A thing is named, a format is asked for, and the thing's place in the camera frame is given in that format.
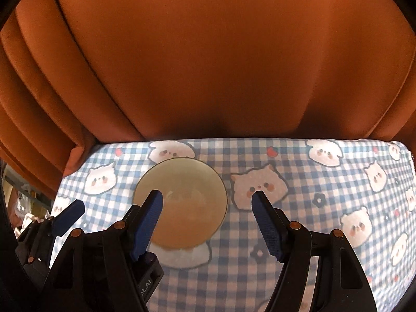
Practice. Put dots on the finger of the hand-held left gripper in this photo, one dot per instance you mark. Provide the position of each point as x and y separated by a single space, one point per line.
68 217
151 276

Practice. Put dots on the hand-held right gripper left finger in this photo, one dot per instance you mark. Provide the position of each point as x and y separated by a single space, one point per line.
149 226

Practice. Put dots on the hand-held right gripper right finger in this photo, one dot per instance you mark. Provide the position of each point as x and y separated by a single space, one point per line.
267 229

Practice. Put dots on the white bowl blue floral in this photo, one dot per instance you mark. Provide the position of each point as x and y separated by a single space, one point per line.
185 201

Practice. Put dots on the white plastic bag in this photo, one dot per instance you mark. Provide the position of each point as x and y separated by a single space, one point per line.
22 206

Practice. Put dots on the blue checkered animal tablecloth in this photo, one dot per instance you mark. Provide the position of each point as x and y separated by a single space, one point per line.
325 185

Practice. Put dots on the orange curtain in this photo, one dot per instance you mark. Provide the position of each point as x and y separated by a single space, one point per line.
208 55

